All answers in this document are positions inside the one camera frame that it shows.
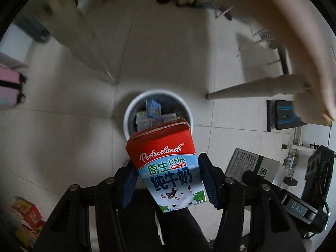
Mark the green white medicine box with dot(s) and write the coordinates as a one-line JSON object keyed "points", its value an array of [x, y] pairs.
{"points": [[244, 160]]}

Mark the small blue carton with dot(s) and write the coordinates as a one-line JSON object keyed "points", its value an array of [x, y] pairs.
{"points": [[153, 109]]}

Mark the pink suitcase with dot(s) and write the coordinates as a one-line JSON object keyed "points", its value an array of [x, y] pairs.
{"points": [[9, 84]]}

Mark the white round trash bin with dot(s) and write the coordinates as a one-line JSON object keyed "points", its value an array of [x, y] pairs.
{"points": [[162, 97]]}

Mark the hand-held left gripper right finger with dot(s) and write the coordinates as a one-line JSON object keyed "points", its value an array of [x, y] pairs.
{"points": [[210, 181]]}

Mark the black device with blue lines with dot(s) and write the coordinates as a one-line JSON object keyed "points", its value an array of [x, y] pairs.
{"points": [[284, 114]]}

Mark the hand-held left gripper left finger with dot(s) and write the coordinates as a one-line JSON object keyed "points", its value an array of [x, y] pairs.
{"points": [[128, 189]]}

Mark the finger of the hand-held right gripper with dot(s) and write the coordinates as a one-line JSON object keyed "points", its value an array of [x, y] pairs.
{"points": [[252, 178]]}

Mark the table with diamond-pattern cover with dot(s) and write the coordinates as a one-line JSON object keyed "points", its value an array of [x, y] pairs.
{"points": [[288, 10]]}

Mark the red yellow snack box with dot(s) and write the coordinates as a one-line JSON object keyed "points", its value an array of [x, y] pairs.
{"points": [[26, 212]]}

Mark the red blue milk carton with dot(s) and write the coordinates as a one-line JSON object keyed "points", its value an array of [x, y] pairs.
{"points": [[168, 168]]}

